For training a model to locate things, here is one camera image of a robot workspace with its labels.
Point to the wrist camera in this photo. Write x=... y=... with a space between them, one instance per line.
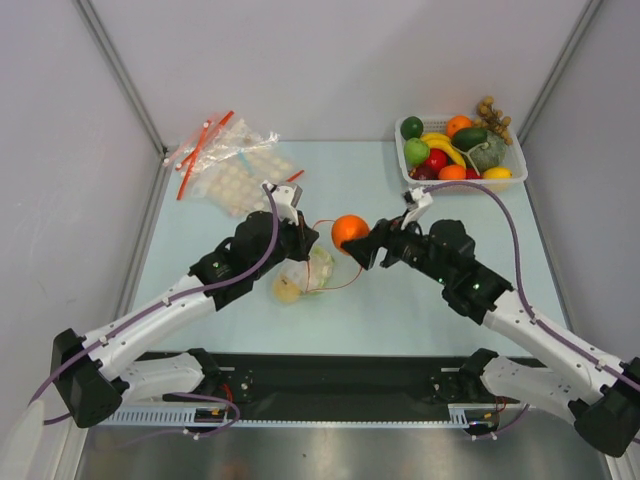
x=285 y=197
x=417 y=202

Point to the aluminium frame post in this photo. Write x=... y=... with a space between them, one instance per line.
x=578 y=32
x=114 y=62

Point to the yellow banana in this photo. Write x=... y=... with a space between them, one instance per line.
x=443 y=142

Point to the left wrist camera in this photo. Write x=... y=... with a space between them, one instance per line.
x=285 y=197

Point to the dark green avocado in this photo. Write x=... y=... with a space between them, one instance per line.
x=467 y=138

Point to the light green guava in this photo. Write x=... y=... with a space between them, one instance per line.
x=416 y=152

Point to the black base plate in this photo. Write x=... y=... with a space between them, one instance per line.
x=329 y=388

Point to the dark green lime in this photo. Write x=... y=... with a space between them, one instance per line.
x=411 y=127

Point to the orange tangerine back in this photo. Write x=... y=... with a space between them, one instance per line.
x=457 y=123

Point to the yellow pear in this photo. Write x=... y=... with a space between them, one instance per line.
x=285 y=291

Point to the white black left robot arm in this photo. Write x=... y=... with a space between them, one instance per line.
x=96 y=373

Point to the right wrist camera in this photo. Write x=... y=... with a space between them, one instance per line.
x=417 y=202

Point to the white cable duct left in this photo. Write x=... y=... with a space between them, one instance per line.
x=190 y=416

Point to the dark red fruit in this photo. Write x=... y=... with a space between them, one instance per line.
x=422 y=173

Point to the aluminium frame post right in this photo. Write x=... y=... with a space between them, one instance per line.
x=578 y=32

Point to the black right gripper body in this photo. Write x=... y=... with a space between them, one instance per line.
x=382 y=244

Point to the white cable duct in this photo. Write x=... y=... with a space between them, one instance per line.
x=476 y=415
x=190 y=416

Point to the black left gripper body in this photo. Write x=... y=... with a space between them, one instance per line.
x=291 y=242

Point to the white cauliflower with leaves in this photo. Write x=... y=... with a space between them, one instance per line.
x=318 y=269

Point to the small orange tangerine front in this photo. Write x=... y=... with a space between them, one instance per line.
x=452 y=172

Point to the yellow lemon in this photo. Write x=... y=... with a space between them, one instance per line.
x=497 y=173

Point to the pile of zip bags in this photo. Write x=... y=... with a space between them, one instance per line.
x=224 y=162

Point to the aluminium frame post left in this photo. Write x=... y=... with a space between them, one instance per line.
x=114 y=62

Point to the brown longan bunch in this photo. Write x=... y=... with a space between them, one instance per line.
x=493 y=119

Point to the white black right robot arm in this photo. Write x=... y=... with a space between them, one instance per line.
x=596 y=392

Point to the green netted melon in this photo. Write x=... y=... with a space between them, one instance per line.
x=487 y=154

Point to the clear zip top bag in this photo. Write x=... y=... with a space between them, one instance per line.
x=345 y=271

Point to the white cable duct right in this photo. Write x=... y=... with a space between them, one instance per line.
x=476 y=415

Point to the white plastic fruit basket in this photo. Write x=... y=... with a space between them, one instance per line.
x=514 y=159

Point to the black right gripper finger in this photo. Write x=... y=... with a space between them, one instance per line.
x=384 y=228
x=363 y=250

